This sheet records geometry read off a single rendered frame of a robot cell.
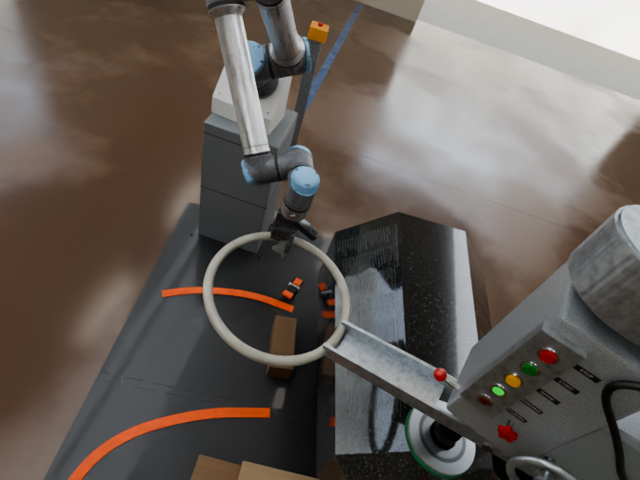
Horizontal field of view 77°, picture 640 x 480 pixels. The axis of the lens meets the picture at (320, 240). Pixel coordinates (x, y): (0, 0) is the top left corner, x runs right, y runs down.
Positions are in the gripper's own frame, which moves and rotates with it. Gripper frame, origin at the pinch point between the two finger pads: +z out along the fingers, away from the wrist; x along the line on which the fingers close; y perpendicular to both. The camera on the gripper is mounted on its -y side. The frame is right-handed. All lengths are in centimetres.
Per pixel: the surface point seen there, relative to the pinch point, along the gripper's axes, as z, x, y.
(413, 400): -16, 53, -41
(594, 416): -56, 67, -55
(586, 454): -46, 70, -62
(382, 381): -13, 48, -33
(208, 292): -8.0, 31.2, 20.9
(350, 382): 18, 36, -35
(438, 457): -2, 61, -56
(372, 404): 11, 45, -41
